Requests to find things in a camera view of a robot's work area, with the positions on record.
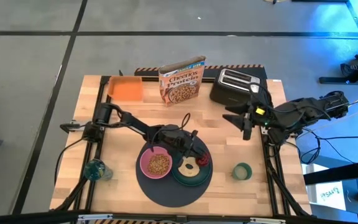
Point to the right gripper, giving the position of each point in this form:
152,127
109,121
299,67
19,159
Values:
272,119

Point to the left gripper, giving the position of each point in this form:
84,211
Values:
176,138

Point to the bagel half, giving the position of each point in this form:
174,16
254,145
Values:
185,171

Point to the Cheerios cereal box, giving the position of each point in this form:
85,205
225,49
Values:
182,84

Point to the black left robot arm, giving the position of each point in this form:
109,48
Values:
135,123

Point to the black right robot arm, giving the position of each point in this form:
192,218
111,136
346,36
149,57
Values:
306,112

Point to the black chrome toaster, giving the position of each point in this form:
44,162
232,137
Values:
228,90

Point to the teal plate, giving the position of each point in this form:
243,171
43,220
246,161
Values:
197,179

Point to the brown cereal pieces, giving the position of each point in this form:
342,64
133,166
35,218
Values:
158,164

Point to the green cup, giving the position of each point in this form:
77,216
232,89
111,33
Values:
234,174

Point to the dark round placemat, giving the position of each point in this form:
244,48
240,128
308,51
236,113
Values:
166,193

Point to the pink ribbed bowl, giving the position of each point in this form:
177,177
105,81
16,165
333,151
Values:
144,163

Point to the black hazard-striped mat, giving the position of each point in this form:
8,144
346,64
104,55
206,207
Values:
146,72
129,222

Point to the orange plastic container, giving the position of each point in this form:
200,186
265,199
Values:
125,88

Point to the teal glass tumbler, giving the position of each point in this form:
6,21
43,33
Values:
95,169

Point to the black metal beam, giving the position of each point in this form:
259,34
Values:
337,174

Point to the white labelled box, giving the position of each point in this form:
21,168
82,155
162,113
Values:
328,194

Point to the silver frame bracket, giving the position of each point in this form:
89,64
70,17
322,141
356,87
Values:
267,220
95,216

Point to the black aluminium table frame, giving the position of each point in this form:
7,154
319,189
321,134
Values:
26,219

